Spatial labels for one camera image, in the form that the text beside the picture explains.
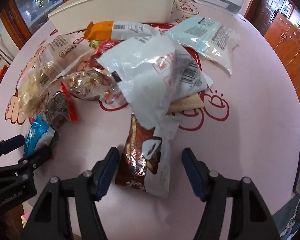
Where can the beige wafer packet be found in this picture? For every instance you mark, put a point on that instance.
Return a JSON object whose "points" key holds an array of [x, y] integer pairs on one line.
{"points": [[185, 104]]}

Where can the wooden cabinet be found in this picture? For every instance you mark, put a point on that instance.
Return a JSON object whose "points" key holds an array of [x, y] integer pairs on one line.
{"points": [[284, 38]]}

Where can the glass door gold ornament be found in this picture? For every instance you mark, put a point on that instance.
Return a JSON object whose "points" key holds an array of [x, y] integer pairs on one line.
{"points": [[22, 18]]}

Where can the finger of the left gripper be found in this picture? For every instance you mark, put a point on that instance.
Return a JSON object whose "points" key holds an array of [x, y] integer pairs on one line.
{"points": [[7, 146], [34, 160]]}

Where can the large white snack bag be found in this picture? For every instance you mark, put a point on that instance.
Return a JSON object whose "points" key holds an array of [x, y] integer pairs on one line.
{"points": [[152, 72]]}

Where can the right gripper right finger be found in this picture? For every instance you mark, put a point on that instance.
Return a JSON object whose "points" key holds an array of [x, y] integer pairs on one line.
{"points": [[250, 217]]}

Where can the light blue snack packet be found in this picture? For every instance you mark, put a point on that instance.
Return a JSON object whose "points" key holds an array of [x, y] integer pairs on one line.
{"points": [[209, 38]]}

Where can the blue silver candy packet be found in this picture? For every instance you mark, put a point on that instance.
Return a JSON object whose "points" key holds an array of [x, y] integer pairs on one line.
{"points": [[40, 134]]}

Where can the clear bag pale crackers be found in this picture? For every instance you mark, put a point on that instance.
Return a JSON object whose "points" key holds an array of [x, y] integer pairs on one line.
{"points": [[57, 59]]}

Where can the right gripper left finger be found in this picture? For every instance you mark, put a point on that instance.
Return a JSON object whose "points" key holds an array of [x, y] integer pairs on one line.
{"points": [[50, 217]]}

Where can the dark wooden entry door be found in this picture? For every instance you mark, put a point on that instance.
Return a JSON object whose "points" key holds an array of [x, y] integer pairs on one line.
{"points": [[267, 10]]}

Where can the dark seeds red packet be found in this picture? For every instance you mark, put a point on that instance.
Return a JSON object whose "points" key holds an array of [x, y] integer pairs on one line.
{"points": [[60, 108]]}

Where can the cream plastic storage tray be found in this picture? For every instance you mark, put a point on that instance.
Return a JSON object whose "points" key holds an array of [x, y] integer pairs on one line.
{"points": [[76, 15]]}

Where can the clear bag of nuts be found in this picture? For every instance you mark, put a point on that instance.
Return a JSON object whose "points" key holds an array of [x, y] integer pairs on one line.
{"points": [[92, 85]]}

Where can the brown white chocolate snack bag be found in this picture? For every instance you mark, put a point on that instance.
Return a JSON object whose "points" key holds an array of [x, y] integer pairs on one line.
{"points": [[145, 162]]}

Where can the orange white snack bar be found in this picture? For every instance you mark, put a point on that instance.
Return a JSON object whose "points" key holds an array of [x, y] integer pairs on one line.
{"points": [[116, 30]]}

